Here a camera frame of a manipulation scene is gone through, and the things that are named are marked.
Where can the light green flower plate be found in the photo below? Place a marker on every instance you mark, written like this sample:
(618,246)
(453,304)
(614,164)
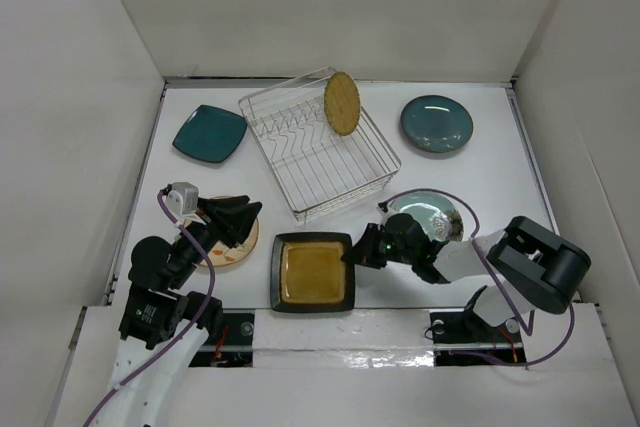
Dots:
(436,214)

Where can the wire dish rack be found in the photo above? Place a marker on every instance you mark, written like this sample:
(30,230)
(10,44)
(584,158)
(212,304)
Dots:
(316,169)

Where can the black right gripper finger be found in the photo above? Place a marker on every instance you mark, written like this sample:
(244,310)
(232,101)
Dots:
(374,258)
(371,238)

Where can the teal square plate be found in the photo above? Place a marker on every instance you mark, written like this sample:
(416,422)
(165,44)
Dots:
(210,134)

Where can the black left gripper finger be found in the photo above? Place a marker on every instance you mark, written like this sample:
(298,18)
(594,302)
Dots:
(233,235)
(223,210)

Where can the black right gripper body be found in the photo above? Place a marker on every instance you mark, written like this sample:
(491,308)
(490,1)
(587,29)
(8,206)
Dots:
(393,254)

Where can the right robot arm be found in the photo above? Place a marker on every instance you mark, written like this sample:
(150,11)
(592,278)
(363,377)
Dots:
(531,267)

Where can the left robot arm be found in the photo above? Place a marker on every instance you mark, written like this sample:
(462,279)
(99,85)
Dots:
(170,311)

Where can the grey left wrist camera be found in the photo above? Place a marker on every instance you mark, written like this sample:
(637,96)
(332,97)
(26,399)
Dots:
(182,198)

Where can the black and amber square plate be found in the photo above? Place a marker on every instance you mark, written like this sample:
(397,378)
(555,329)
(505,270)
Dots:
(308,275)

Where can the dark teal round plate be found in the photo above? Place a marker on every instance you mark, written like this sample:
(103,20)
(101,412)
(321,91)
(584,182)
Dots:
(436,124)

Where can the round woven bamboo plate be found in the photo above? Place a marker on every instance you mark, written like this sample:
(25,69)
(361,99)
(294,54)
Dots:
(342,103)

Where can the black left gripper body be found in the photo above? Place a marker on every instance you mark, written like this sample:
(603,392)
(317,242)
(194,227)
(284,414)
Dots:
(206,233)

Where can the beige round leaf plate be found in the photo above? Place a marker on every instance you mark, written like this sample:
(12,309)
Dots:
(220,255)

